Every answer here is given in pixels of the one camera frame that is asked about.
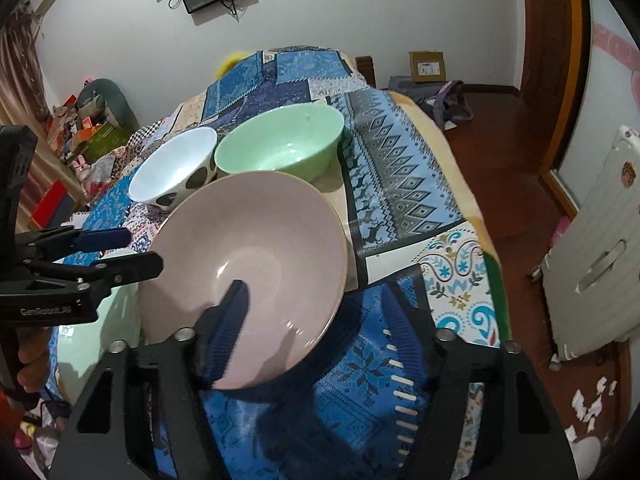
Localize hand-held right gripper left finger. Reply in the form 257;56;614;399
47;280;249;480

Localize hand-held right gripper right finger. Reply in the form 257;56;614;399
377;279;583;480

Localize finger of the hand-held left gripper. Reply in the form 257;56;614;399
34;252;165;322
14;226;133;262

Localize green plate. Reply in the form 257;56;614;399
50;280;146;406

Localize pink bowl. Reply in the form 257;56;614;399
140;171;349;391

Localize green bowl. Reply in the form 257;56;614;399
214;104;346;184

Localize person's left hand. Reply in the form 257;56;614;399
15;347;58;396

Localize red box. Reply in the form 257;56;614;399
30;182;68;231

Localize green storage bag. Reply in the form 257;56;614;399
82;125;131;161

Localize white patterned bowl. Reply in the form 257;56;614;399
128;127;219;211

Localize pile of colourful clutter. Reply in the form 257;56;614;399
47;102;106;161

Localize grey cushion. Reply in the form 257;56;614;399
77;78;138;131

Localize patchwork blanket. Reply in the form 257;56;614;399
40;47;503;480

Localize striped brown curtain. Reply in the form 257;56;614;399
0;0;86;221

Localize white floor scraps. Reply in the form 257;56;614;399
550;355;621;428

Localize yellow foam tube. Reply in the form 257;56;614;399
217;51;248;78

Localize grey bag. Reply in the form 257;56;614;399
387;76;473;123

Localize cardboard box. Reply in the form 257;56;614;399
409;50;447;82

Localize wooden bed frame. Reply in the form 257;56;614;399
356;56;377;88

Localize wooden door frame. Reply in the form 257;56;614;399
520;0;596;211

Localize pink wall sticker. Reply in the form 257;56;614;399
595;25;640;69

